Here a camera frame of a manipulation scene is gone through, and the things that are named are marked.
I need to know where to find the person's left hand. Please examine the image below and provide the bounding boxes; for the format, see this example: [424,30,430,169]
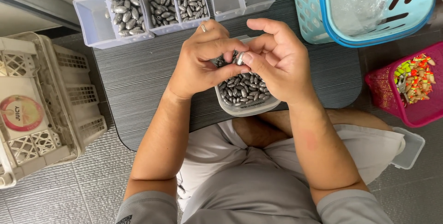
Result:
[165,19,250,101]

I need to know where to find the person's right hand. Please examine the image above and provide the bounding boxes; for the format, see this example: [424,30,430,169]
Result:
[240,18,318,107]

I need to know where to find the heap of small lead sinkers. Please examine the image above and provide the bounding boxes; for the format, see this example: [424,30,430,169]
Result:
[212,50,271,107]

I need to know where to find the pile of medium lead sinkers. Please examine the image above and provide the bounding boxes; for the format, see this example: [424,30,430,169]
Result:
[174,0,209,23]
[148,0,179,28]

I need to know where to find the white plastic tub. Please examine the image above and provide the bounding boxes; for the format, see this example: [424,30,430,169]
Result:
[213,35,282,117]

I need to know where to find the person's bare leg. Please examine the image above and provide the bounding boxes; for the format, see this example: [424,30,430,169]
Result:
[231,116,292,148]
[257,108,394,139]

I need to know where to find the pile of large lead sinkers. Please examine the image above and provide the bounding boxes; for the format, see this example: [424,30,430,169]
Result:
[107,0,148,37]

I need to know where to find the clear plastic bag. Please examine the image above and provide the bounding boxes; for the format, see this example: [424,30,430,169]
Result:
[325,0,396,37]

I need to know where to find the white shorts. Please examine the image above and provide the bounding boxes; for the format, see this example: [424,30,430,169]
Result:
[176,119,406,211]

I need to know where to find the pink plastic basket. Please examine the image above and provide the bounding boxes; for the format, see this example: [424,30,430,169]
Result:
[364,41,443,128]

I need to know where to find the clear compartment organizer box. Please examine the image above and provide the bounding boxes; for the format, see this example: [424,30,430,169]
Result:
[49,0,212,50]

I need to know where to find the metal pliers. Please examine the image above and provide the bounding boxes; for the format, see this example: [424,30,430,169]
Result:
[397,73,410,108]

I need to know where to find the beige plastic crate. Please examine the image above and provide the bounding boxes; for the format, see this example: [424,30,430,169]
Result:
[0,32,108,189]

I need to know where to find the heap of orange yellow floats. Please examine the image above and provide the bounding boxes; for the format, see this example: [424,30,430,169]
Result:
[393,53,437,105]

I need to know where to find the grey shirt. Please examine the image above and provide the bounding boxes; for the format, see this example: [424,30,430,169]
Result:
[115,147,394,224]

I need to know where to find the light blue plastic basket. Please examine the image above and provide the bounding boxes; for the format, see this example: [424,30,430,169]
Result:
[290,0,437,48]

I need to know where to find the clear plastic lid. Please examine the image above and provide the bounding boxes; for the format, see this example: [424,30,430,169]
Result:
[390,126,426,170]

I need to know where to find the white carton with round label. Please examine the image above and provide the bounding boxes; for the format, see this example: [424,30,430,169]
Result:
[0,75,50,142]

